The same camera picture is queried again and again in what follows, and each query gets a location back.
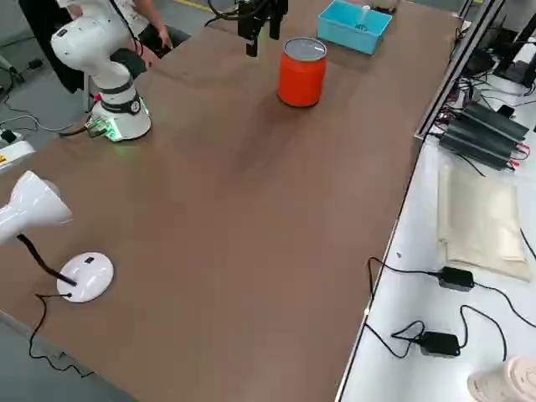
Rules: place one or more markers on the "white box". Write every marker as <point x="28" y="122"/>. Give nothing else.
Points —
<point x="12" y="153"/>

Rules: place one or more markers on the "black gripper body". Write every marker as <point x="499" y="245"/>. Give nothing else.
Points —
<point x="259" y="6"/>

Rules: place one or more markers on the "person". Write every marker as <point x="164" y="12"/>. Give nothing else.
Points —
<point x="176" y="35"/>

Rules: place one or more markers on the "white desk lamp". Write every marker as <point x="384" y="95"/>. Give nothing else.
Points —
<point x="86" y="276"/>

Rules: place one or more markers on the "black power adapter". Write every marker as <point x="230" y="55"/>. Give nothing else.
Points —
<point x="439" y="343"/>
<point x="456" y="278"/>

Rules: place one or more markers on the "person's forearm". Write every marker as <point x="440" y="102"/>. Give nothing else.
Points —
<point x="151" y="14"/>

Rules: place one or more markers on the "orange cylindrical bin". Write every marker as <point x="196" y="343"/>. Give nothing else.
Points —
<point x="299" y="81"/>

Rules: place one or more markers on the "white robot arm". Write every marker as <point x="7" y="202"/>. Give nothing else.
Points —
<point x="84" y="46"/>

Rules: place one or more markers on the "blue plastic tray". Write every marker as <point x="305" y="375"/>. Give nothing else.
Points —
<point x="349" y="37"/>

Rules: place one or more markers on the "beige round spool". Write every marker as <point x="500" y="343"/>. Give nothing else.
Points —
<point x="506" y="381"/>

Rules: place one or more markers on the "clear water bottle green label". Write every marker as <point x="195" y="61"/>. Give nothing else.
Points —
<point x="363" y="19"/>

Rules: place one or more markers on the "long black power supply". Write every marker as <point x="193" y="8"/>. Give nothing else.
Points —
<point x="477" y="146"/>
<point x="498" y="121"/>

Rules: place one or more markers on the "beige folded cloth bag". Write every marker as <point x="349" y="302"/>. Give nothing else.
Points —
<point x="481" y="222"/>

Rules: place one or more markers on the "grey swing lid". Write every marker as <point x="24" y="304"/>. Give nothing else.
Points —
<point x="305" y="48"/>

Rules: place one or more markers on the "black phone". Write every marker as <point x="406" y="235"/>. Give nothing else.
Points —
<point x="506" y="111"/>

